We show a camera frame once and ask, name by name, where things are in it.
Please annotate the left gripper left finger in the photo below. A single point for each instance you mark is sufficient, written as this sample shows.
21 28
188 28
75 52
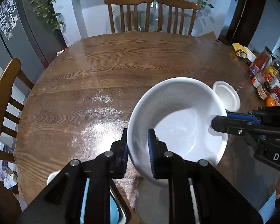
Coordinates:
119 159

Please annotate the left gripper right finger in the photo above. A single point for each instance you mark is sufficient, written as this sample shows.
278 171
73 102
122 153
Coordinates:
160 156

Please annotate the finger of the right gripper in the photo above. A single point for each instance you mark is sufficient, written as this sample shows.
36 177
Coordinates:
232 126
242 116

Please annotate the large white bowl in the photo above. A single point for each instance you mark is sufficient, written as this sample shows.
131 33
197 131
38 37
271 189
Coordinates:
180 111

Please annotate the blue oval dish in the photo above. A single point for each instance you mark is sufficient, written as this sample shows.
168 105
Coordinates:
114 212

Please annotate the sauce bottles group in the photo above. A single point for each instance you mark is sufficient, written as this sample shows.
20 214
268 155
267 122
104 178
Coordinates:
265 73

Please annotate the yellow snack bag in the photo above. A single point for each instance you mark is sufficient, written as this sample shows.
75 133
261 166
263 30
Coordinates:
244 53

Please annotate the boxes pile on floor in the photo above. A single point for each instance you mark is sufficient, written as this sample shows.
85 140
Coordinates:
8 171

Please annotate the dark wooden door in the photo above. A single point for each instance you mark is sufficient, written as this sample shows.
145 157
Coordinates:
245 21

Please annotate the left wooden chair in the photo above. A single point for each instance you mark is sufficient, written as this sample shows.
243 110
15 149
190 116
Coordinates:
12 71

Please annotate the wooden chair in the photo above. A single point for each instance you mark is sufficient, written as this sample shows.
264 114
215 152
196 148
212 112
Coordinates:
12 71
128 14
176 15

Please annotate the grey refrigerator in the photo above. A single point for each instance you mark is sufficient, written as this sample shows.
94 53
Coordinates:
25 37

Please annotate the hanging green plant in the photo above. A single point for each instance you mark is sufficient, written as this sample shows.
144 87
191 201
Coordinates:
45 12

